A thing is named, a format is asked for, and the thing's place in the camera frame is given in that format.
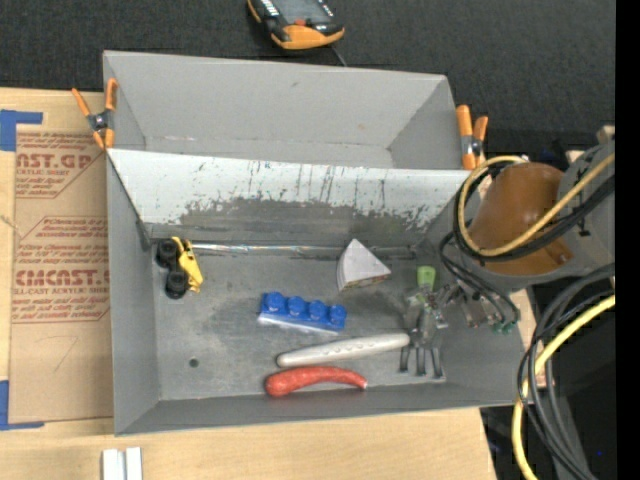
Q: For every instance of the white wedge block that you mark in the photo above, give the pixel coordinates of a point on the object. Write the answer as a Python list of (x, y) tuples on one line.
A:
[(360, 268)]

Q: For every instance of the silver toy garden fork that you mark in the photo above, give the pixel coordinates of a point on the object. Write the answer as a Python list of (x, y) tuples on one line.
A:
[(345, 349)]

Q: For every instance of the brown cardboard board red print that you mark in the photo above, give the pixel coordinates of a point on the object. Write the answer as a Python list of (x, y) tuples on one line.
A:
[(60, 348)]

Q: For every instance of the red toy sausage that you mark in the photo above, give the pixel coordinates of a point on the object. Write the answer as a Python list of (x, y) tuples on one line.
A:
[(310, 379)]

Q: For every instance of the blue toy building brick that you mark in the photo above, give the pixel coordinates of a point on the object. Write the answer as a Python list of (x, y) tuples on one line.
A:
[(305, 313)]

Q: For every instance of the yellow toy car black wheels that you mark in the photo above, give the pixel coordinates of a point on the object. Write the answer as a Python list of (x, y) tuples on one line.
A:
[(187, 263)]

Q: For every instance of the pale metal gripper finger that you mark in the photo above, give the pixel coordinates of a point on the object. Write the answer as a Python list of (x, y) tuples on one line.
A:
[(419, 300), (436, 319)]

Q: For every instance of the light green small block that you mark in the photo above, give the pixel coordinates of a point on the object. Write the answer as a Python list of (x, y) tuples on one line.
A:
[(426, 274)]

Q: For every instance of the grey metal bin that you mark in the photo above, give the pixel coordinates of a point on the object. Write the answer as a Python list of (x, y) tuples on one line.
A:
[(250, 118)]

